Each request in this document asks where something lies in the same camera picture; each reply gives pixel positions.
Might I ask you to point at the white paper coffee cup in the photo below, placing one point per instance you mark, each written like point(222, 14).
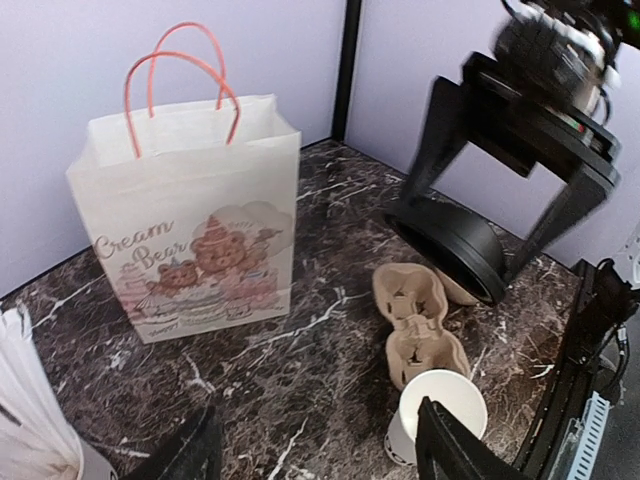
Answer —
point(454, 391)

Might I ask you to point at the black right frame post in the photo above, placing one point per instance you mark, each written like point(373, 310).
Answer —
point(349, 45)

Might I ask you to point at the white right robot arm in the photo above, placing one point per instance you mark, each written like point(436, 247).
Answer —
point(562, 53)

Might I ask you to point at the black front table rail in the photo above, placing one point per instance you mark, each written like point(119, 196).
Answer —
point(593, 356)

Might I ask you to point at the brown pulp cup carrier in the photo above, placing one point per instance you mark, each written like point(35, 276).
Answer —
point(412, 298)

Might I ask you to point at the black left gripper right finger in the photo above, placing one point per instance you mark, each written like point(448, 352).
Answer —
point(442, 441)

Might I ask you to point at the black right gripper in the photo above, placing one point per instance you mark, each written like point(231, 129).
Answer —
point(499, 118)

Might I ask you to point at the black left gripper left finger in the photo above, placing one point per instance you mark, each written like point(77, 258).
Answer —
point(194, 451)

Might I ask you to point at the white wrapped straws bundle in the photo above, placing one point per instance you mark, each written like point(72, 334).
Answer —
point(37, 442)

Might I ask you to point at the white cup holding straws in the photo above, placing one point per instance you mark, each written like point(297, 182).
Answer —
point(94, 466)

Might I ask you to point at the white slotted cable duct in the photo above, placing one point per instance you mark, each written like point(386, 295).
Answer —
point(594, 422)

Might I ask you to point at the white cream bear paper bag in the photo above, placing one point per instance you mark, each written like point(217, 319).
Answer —
point(190, 209)

